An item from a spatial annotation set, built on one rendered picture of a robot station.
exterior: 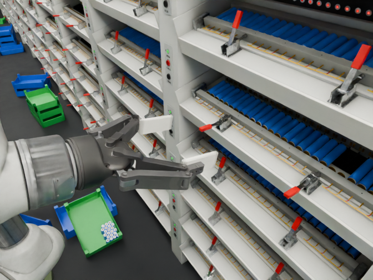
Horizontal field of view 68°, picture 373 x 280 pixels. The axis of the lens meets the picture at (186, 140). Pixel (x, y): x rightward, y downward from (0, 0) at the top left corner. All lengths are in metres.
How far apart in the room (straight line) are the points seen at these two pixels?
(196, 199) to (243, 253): 0.26
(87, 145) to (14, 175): 0.09
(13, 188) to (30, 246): 0.78
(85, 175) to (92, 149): 0.04
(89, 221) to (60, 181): 1.33
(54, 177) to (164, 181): 0.14
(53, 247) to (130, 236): 0.57
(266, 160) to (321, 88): 0.22
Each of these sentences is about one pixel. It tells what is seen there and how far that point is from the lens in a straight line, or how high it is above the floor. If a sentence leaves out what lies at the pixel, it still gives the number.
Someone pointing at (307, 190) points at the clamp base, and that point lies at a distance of 0.61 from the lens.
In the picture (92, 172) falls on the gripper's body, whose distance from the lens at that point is 0.39.
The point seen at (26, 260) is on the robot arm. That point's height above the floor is 0.47.
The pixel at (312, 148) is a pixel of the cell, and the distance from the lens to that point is 0.67.
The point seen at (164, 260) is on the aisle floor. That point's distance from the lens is 1.57.
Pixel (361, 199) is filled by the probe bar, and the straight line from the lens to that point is 0.61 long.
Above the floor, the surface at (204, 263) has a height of 0.14.
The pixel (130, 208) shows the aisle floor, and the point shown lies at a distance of 1.79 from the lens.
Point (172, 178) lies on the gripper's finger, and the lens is 0.39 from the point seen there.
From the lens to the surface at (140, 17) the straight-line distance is 0.99.
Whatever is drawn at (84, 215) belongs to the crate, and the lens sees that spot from 1.71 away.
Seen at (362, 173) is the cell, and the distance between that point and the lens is 0.65.
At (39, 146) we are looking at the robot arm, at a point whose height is 1.15.
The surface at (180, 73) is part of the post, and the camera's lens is 0.83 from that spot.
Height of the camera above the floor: 1.36
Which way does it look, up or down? 37 degrees down
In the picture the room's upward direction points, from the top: straight up
